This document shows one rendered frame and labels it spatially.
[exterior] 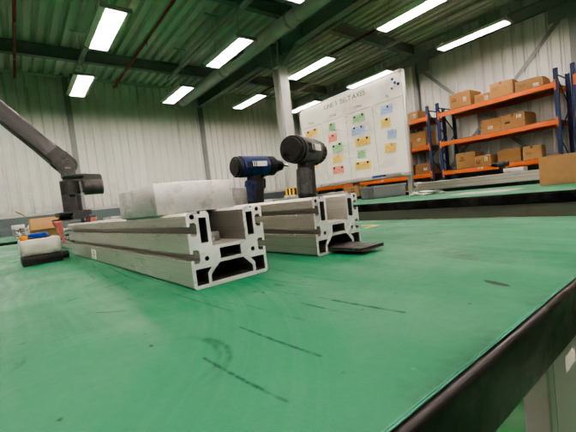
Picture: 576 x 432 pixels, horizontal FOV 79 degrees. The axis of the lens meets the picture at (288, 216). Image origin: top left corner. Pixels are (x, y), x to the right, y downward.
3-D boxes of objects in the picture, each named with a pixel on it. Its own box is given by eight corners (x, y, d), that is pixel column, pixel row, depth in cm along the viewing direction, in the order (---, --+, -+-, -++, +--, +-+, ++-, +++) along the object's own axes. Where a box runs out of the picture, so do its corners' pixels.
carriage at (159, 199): (123, 237, 55) (117, 193, 55) (189, 226, 62) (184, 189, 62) (159, 238, 43) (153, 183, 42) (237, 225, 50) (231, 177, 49)
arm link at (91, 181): (58, 162, 119) (61, 159, 113) (96, 161, 126) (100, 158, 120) (63, 197, 120) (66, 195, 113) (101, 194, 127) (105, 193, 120)
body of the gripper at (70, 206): (93, 214, 119) (90, 193, 118) (57, 219, 112) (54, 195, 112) (89, 215, 124) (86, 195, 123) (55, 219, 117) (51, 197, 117)
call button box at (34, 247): (21, 264, 86) (16, 239, 85) (67, 256, 92) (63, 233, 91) (22, 267, 79) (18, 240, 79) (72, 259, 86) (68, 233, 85)
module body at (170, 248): (72, 254, 99) (67, 224, 99) (110, 247, 106) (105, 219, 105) (195, 291, 38) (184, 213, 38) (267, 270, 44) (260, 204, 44)
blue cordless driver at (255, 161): (234, 235, 100) (225, 158, 99) (286, 225, 113) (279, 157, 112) (249, 235, 94) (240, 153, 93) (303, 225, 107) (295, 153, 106)
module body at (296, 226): (141, 243, 111) (137, 216, 111) (171, 237, 118) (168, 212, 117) (318, 256, 50) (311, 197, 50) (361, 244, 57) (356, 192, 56)
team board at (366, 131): (303, 265, 442) (285, 109, 432) (331, 257, 472) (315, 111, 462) (409, 278, 323) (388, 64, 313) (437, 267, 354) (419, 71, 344)
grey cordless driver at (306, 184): (285, 239, 75) (273, 137, 74) (320, 227, 93) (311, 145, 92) (317, 237, 72) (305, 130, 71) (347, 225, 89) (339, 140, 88)
